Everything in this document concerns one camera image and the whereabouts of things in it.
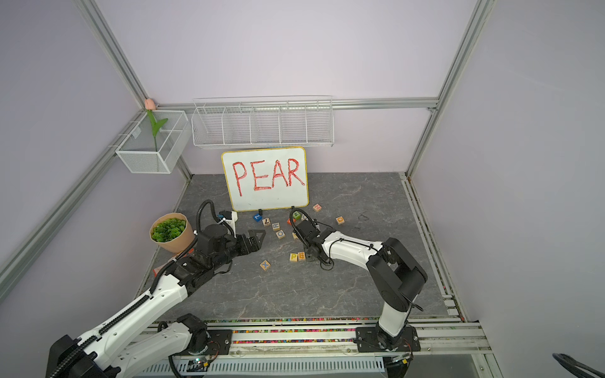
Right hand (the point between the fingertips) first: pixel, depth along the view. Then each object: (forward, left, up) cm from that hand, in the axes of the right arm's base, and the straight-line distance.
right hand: (315, 249), depth 91 cm
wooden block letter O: (+8, +15, -2) cm, 17 cm away
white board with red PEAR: (+27, +21, +12) cm, 36 cm away
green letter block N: (+18, +8, -2) cm, 20 cm away
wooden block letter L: (+14, +21, -2) cm, 26 cm away
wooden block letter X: (-5, +20, -1) cm, 20 cm away
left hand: (-2, +20, +15) cm, 25 cm away
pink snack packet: (-7, +60, -2) cm, 61 cm away
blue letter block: (+17, +26, -2) cm, 31 cm away
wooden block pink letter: (+22, -1, -2) cm, 22 cm away
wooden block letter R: (+15, -11, -2) cm, 19 cm away
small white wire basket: (+19, +53, +33) cm, 65 cm away
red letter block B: (+7, +10, +10) cm, 16 cm away
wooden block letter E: (-2, +6, -2) cm, 6 cm away
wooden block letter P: (-2, +9, -2) cm, 9 cm away
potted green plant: (+3, +54, +9) cm, 55 cm away
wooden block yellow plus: (-5, +7, +20) cm, 22 cm away
